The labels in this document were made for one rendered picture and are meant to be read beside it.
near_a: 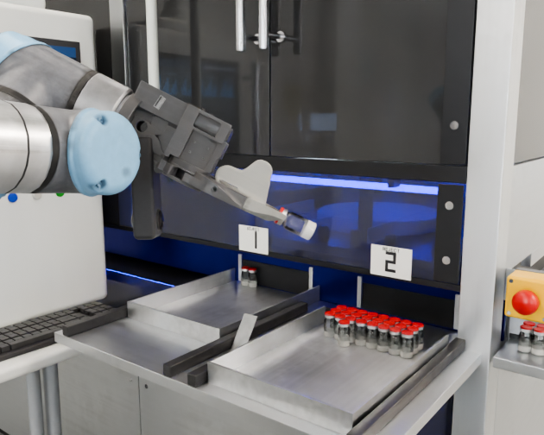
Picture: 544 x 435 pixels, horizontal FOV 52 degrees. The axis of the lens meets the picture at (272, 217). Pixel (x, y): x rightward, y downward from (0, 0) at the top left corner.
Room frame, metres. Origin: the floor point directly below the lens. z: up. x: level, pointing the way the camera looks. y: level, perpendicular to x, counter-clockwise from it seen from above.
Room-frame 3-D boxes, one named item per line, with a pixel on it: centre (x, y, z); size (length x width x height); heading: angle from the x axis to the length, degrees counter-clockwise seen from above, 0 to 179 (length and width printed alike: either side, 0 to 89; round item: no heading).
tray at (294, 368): (0.89, -0.11, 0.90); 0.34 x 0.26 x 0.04; 142
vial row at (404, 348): (0.97, -0.17, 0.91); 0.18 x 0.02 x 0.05; 52
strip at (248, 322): (0.93, 0.08, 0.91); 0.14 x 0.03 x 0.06; 144
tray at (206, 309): (1.18, 0.10, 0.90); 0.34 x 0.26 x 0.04; 143
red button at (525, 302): (0.89, -0.42, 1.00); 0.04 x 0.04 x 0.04; 53
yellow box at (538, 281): (0.92, -0.45, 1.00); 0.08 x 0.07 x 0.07; 143
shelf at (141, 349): (1.03, 0.00, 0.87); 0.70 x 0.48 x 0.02; 53
